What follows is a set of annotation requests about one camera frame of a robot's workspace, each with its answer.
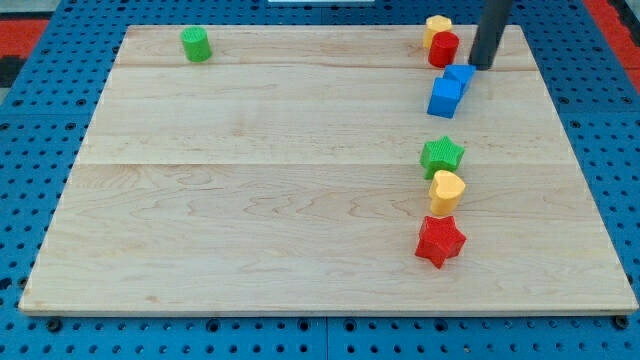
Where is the wooden board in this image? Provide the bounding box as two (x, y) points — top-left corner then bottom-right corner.
(19, 25), (638, 317)

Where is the green star block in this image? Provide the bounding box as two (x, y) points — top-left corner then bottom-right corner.
(420, 136), (465, 180)

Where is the yellow heart block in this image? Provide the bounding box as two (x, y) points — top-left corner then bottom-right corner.
(428, 170), (466, 216)

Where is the red star block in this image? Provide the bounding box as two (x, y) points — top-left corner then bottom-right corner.
(414, 216), (467, 269)

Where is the blue cube block front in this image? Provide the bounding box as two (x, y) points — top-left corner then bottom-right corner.
(426, 77), (462, 119)

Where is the blue block rear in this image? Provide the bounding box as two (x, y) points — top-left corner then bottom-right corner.
(443, 64), (476, 95)

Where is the green cylinder block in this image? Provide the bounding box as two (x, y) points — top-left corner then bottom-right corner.
(180, 26), (212, 62)

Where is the red cylinder block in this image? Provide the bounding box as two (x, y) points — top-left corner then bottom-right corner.
(428, 31), (460, 68)

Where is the yellow hexagon block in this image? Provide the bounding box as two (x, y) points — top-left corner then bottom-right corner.
(423, 15), (453, 48)

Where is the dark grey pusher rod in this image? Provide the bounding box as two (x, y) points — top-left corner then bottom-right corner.
(468, 0), (514, 71)

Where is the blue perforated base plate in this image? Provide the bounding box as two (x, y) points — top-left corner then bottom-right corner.
(1, 0), (639, 359)

